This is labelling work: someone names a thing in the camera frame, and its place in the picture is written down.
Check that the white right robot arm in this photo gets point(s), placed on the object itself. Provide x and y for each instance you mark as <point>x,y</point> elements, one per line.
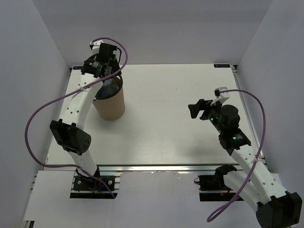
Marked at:
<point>273,205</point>

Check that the blue sticker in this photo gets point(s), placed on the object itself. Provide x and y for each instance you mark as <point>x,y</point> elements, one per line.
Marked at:
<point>77,67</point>
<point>221,65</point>

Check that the blue sticker back right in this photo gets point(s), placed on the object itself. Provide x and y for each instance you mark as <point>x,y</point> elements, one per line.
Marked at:
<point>221,65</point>

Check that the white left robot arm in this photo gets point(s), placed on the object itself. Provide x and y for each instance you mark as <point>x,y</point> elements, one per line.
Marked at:
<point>68,131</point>

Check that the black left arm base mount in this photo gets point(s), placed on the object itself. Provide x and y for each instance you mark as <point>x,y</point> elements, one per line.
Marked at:
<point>84,187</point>

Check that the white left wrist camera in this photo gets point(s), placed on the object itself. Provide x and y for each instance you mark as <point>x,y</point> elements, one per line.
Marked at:
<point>95,45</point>

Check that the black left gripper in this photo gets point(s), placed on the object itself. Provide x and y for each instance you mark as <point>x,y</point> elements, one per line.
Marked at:
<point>115,66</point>

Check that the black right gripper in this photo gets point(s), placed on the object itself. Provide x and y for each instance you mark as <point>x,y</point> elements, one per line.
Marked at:
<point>201,105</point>

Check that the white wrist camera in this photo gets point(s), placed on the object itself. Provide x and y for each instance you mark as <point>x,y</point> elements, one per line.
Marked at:
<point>95,45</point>
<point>221,95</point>

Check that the clear bottle green blue label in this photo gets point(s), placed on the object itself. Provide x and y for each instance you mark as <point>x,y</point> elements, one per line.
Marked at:
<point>108,88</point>

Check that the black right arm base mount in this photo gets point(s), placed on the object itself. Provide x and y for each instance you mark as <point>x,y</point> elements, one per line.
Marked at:
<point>212,187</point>

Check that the brown cylindrical paper bin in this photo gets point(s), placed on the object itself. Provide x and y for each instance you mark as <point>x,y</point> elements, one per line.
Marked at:
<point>111,107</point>

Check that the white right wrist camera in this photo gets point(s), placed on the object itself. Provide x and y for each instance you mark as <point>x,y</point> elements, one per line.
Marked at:
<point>221,95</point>

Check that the blue sticker back left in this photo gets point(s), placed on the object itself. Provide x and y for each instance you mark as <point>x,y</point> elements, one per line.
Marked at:
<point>77,67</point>

